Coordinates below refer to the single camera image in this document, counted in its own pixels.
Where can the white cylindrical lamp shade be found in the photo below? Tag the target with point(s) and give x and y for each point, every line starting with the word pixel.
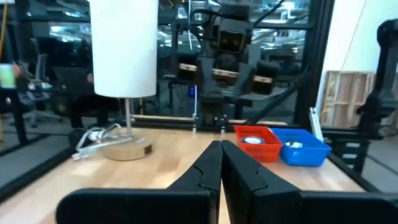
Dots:
pixel 124 46

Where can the black office desk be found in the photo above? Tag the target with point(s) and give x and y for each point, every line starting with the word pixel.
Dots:
pixel 56 91

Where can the silver staple remover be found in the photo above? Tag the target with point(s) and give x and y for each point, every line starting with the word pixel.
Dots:
pixel 298 145

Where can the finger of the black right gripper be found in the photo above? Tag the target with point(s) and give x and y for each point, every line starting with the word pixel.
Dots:
pixel 245 81
pixel 206 77

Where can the round wooden lamp base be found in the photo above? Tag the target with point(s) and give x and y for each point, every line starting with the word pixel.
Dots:
pixel 127 151

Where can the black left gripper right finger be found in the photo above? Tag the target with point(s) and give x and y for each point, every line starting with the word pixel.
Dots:
pixel 248 193

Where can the blue tape roll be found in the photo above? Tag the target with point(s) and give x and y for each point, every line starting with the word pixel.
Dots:
pixel 253 140

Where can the wooden pallet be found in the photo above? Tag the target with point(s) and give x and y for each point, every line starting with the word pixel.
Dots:
pixel 342 99

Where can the black aluminium rig frame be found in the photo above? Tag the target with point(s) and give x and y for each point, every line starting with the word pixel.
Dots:
pixel 314 62

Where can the red plastic basket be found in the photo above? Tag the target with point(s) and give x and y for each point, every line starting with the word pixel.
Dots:
pixel 264 152

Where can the silver lamp pole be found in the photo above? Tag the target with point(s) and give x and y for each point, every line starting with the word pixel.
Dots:
pixel 128 118

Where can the silver aluminium extrusion bar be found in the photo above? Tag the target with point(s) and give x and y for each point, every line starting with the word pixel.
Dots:
pixel 316 124

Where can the grey office chair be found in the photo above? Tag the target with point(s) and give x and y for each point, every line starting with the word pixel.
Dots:
pixel 42 67

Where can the black laptop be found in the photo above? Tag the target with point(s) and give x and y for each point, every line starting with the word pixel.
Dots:
pixel 70 77

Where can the blue plastic basket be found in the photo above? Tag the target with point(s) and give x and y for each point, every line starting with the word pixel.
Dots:
pixel 304 157

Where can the person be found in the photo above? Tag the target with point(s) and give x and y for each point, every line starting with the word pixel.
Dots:
pixel 84 53

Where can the black staple remover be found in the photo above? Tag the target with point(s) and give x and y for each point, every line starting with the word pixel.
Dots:
pixel 289 145

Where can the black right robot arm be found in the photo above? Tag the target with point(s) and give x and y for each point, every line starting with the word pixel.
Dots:
pixel 217 109

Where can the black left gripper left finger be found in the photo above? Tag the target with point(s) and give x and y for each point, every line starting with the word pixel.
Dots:
pixel 199 186

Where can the black background robot arm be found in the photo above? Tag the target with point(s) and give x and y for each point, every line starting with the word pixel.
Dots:
pixel 385 77

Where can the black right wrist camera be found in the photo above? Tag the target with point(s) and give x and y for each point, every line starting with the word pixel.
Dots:
pixel 233 37

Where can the black box with white labels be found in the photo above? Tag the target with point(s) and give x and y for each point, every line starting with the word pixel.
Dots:
pixel 351 155

